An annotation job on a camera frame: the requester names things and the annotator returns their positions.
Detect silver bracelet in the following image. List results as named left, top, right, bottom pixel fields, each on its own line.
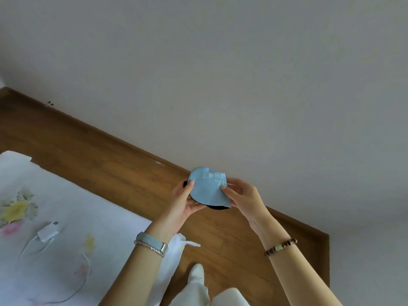
left=133, top=240, right=166, bottom=259

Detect white shoe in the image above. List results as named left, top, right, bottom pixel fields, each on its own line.
left=187, top=263, right=206, bottom=285

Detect grey wrist watch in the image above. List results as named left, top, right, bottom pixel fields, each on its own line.
left=135, top=231, right=169, bottom=255

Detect bed with floral sheet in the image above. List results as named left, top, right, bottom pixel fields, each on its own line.
left=0, top=150, right=202, bottom=306

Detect white trousers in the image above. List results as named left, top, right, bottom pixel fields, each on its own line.
left=168, top=276, right=252, bottom=306

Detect brown bead bracelet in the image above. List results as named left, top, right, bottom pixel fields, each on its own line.
left=263, top=238, right=298, bottom=257

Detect white charger with cable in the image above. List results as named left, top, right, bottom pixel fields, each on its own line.
left=17, top=221, right=92, bottom=304

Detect blue eye mask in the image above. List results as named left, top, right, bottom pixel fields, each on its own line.
left=182, top=166, right=232, bottom=212

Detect person's right hand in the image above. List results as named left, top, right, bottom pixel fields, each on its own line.
left=220, top=177, right=278, bottom=236

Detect person's left forearm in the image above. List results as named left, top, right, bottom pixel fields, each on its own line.
left=99, top=224, right=180, bottom=306

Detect person's left hand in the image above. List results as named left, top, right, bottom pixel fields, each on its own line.
left=148, top=180, right=207, bottom=239

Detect person's right forearm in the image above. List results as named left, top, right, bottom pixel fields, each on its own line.
left=252, top=219, right=343, bottom=306

